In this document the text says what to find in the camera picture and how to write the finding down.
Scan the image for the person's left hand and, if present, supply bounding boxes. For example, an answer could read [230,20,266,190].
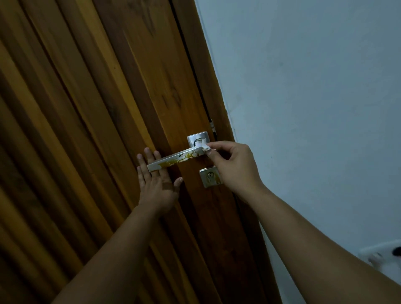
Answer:
[136,147,184,217]

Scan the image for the white plastic object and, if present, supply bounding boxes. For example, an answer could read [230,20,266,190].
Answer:
[358,239,401,286]

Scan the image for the stained silver door handle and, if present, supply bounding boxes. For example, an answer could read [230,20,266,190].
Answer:
[147,132,210,173]

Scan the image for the brown wooden door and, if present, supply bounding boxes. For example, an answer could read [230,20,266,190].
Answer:
[0,0,246,304]

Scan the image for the silver keyhole plate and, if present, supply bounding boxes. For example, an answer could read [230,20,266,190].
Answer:
[199,166,223,189]

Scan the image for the person's right hand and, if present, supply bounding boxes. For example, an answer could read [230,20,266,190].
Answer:
[205,141,267,201]

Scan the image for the person's left forearm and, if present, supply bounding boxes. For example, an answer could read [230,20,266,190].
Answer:
[52,204,168,304]

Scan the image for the person's right forearm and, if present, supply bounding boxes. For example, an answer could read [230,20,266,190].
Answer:
[243,185,401,304]

